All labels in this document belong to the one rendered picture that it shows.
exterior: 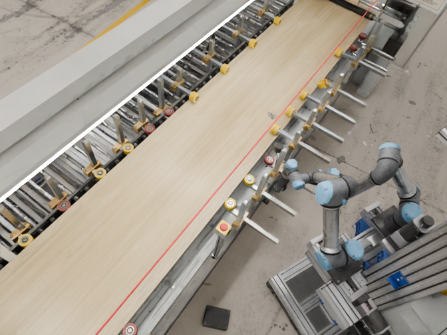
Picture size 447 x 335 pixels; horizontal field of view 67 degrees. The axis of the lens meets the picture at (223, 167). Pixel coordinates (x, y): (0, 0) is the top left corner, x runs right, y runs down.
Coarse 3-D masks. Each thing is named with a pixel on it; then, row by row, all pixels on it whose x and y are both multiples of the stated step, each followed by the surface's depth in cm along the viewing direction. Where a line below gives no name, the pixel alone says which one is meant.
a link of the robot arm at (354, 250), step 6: (348, 240) 196; (354, 240) 194; (342, 246) 193; (348, 246) 191; (354, 246) 192; (360, 246) 193; (348, 252) 189; (354, 252) 190; (360, 252) 191; (348, 258) 190; (354, 258) 189; (360, 258) 190; (348, 264) 198
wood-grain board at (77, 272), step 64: (256, 64) 317; (320, 64) 327; (192, 128) 270; (256, 128) 277; (128, 192) 235; (192, 192) 240; (64, 256) 207; (128, 256) 212; (0, 320) 186; (64, 320) 189; (128, 320) 193
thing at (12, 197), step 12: (240, 12) 385; (252, 12) 388; (276, 12) 393; (228, 24) 370; (216, 48) 347; (192, 60) 335; (144, 108) 295; (96, 156) 265; (48, 168) 255; (72, 168) 257; (60, 180) 251; (84, 180) 253; (72, 192) 247; (24, 204) 239; (36, 216) 235; (0, 228) 228
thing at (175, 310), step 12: (336, 96) 335; (312, 132) 308; (252, 204) 261; (240, 228) 251; (228, 240) 245; (204, 264) 234; (216, 264) 237; (204, 276) 230; (192, 288) 225; (180, 300) 220; (168, 312) 215; (180, 312) 217; (156, 324) 211; (168, 324) 212
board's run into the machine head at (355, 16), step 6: (318, 0) 385; (324, 0) 386; (330, 6) 381; (336, 6) 383; (360, 6) 388; (342, 12) 378; (348, 12) 379; (372, 12) 384; (354, 18) 374; (360, 18) 375; (366, 18) 377; (366, 24) 371
